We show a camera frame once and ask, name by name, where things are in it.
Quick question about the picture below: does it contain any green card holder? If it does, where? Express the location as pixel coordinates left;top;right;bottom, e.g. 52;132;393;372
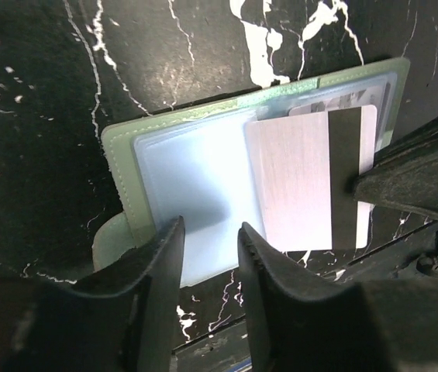
93;57;410;287

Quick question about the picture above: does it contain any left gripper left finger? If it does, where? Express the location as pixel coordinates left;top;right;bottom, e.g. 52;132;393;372
0;217;185;371

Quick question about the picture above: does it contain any silver card with magnetic stripe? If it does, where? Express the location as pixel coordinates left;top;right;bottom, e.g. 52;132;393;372
245;105;377;252

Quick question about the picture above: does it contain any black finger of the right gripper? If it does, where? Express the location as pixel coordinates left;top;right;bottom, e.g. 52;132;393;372
354;117;438;220

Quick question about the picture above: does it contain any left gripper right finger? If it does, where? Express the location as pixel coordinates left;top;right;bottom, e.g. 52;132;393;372
237;223;438;371

